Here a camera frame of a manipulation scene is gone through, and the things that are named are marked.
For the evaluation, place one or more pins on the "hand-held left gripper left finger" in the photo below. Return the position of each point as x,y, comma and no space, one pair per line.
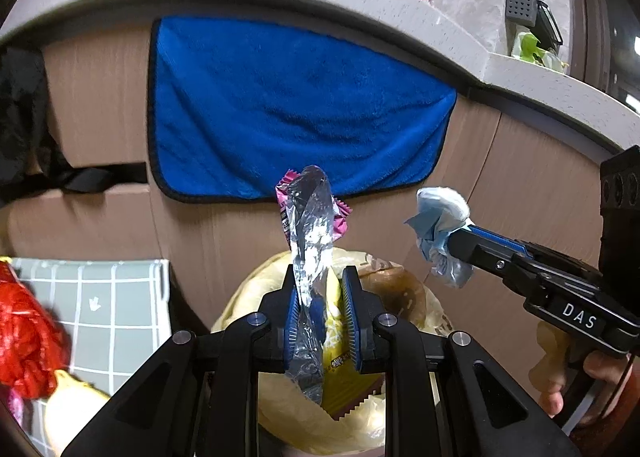
292,319

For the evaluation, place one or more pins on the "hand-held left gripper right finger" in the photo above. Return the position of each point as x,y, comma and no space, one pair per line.
353,322

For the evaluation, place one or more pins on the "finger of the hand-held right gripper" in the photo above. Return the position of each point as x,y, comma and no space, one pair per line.
495,238
480,254

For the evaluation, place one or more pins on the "trash bin with beige bag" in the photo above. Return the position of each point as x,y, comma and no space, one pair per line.
405,297

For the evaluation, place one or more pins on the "pink silver snack wrapper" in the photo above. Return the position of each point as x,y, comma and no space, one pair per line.
312,217

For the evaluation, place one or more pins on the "person's right hand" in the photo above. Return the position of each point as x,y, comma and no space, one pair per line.
605,369

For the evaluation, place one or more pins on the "yellow purple snack wrapper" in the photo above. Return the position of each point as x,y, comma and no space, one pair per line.
334,337

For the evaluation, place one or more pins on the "green leafy vegetable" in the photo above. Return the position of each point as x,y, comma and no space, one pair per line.
532,49

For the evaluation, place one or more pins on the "blue towel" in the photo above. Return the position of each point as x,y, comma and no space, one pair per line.
300,102

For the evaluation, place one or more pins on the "black perforated utensil holder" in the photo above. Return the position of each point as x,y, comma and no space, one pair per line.
520,7

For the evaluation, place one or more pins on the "pale yellow bag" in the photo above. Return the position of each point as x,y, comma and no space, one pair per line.
75,412

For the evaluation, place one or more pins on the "red mesh bag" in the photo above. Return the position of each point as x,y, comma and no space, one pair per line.
25,332

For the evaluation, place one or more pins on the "black cloth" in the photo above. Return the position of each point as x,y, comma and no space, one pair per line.
25,112

